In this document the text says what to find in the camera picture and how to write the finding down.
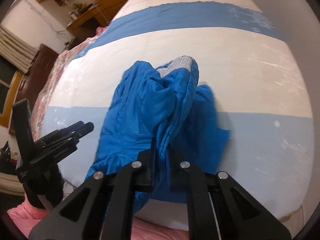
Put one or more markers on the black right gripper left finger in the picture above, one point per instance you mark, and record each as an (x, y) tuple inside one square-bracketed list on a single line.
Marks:
[(136, 176)]

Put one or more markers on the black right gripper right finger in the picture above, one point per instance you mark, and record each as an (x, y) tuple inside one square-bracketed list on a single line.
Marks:
[(189, 178)]

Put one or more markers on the blue padded jacket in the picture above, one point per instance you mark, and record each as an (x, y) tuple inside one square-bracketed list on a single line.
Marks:
[(165, 107)]

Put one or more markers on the pink floral quilt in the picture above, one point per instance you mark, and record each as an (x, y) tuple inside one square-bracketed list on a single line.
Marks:
[(44, 97)]

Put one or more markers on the dark wooden headboard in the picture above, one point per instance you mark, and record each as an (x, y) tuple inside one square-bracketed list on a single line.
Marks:
[(33, 82)]

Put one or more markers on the blue and white striped bedsheet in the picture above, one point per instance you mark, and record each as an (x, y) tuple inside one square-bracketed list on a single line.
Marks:
[(259, 93)]

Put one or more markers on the wooden desk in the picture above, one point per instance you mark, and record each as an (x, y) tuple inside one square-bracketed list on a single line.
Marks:
[(86, 24)]

